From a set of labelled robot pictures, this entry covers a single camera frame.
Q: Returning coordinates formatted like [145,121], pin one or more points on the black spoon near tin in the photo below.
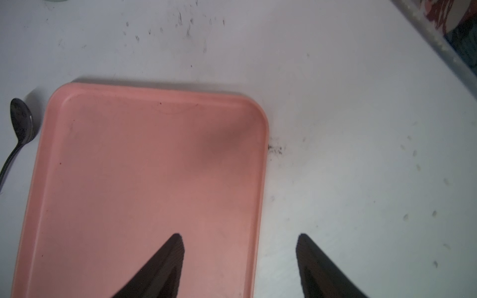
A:
[24,128]

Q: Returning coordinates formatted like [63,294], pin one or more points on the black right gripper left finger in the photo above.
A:
[160,276]

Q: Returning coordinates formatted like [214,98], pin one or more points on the pink plastic tray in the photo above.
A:
[119,170]

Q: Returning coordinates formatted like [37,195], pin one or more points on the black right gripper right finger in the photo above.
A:
[320,277]

